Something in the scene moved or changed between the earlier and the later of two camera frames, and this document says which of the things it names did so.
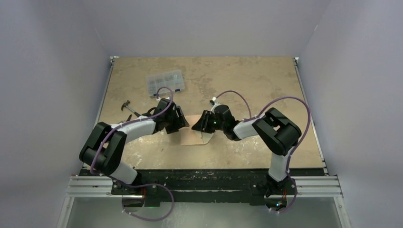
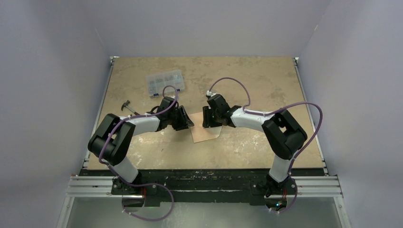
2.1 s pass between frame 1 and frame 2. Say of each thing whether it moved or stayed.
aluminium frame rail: stayed
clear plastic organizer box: stayed
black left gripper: stayed
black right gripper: moved
